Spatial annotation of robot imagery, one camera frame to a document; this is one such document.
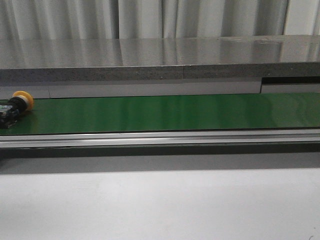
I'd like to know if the grey stone counter slab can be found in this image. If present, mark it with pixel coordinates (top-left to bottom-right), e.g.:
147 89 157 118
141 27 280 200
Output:
0 35 320 85

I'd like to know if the aluminium conveyor front rail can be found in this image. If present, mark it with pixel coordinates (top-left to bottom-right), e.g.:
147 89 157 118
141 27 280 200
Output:
0 128 320 149

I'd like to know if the white pleated curtain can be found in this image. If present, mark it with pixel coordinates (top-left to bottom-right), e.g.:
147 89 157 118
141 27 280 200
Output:
0 0 320 40

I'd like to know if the green conveyor belt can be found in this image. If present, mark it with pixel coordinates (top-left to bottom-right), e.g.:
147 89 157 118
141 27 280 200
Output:
0 92 320 136

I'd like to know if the white conveyor back rail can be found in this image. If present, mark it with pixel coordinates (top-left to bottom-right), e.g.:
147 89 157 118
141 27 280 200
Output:
0 77 320 100

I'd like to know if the yellow mushroom push button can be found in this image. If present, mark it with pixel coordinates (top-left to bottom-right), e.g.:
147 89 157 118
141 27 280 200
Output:
0 90 35 129

